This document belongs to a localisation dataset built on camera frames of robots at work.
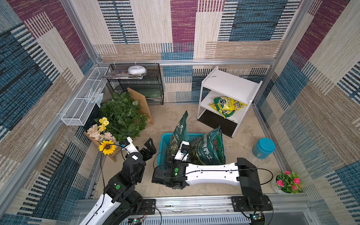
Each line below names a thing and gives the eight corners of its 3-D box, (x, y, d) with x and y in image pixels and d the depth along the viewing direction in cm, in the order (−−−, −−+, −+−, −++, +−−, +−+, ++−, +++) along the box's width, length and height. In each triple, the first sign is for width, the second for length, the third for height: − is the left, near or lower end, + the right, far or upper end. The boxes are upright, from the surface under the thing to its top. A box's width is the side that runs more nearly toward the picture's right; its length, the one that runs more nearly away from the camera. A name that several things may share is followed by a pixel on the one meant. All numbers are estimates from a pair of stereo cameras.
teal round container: (254, 159, 92) (262, 151, 82) (250, 147, 97) (257, 138, 88) (268, 159, 92) (278, 150, 82) (263, 147, 97) (272, 138, 88)
